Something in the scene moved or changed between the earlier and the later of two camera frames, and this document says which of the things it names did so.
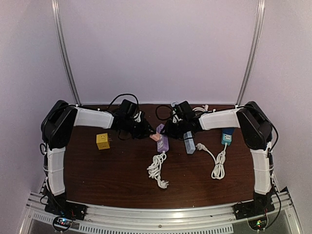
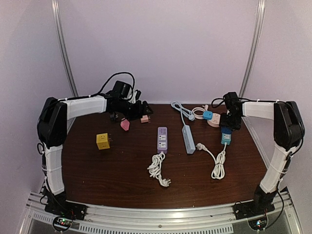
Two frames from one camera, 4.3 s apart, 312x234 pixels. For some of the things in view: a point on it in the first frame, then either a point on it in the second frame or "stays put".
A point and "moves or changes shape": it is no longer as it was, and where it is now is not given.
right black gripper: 169,130 → 223,122
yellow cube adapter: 102,141 stays put
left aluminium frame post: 56,13 stays put
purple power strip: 163,144 stays put
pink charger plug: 156,136 moves or changes shape
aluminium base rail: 218,219 stays put
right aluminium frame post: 259,29 stays put
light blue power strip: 189,143 stays put
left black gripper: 144,130 → 138,113
